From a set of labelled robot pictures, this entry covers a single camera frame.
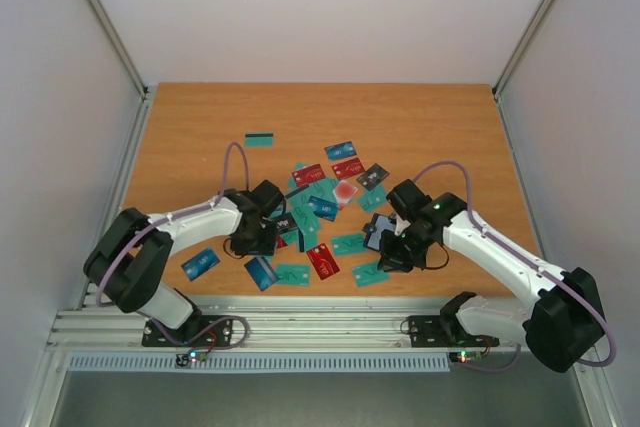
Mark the grey slotted cable duct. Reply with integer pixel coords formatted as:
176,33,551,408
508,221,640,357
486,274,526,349
67,352,450,374

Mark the teal VIP card front right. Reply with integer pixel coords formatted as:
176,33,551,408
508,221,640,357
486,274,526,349
352,262,390,288

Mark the aluminium frame post left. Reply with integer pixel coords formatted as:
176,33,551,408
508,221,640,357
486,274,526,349
85,0,148,99

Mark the aluminium frame post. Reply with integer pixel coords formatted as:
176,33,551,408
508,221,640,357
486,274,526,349
85,0,148,99
492,0,558,100

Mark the blue striped card front left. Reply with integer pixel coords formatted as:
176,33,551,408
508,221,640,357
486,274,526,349
244,256,279,292

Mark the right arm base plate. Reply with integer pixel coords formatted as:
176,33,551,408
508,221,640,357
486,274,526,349
403,315,500,348

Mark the red card centre front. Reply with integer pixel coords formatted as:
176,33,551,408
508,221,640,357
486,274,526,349
306,243,340,280

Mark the blue vip card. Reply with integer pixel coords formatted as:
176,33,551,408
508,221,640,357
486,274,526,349
325,141,357,162
181,248,220,282

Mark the white red circle card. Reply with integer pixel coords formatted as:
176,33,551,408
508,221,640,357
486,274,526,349
333,180,358,210

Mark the blue VIP card back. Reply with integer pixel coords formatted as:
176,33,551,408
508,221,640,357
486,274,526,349
325,141,357,162

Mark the teal vip card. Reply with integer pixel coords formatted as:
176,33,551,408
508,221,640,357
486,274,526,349
276,263,311,287
331,233,367,256
352,262,390,288

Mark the aluminium frame post right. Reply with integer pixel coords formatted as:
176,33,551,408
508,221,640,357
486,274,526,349
492,0,558,100

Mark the blue VIP card far left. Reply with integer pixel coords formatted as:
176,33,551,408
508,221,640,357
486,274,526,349
181,248,220,282

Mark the black vip card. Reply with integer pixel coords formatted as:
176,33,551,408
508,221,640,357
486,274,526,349
357,163,389,191
272,212,298,234

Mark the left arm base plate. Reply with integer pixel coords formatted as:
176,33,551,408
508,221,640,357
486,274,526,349
141,315,234,348

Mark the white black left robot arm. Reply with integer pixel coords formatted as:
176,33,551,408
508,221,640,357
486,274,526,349
83,180,285,345

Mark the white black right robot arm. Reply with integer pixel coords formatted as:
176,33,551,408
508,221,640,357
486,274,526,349
378,179,605,373

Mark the dark blue card holder wallet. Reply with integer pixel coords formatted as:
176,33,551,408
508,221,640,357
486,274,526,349
362,213,396,252

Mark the teal card with magnetic stripe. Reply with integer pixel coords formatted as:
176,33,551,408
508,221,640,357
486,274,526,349
244,132,274,148

